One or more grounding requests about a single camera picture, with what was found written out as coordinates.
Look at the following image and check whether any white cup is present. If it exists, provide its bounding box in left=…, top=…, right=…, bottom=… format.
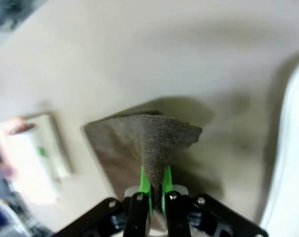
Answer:
left=0, top=122, right=62, bottom=205

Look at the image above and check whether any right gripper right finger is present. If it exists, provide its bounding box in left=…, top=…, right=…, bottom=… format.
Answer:
left=161, top=165, right=269, bottom=237

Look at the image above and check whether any brown knitted cleaning cloth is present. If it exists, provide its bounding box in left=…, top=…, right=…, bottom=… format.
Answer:
left=81, top=110, right=203, bottom=223

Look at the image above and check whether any person's hand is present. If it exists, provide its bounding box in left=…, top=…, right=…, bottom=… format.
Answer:
left=0, top=160, right=18, bottom=179
left=0, top=116, right=29, bottom=136

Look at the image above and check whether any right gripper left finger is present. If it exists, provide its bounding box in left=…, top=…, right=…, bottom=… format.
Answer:
left=53, top=165, right=154, bottom=237

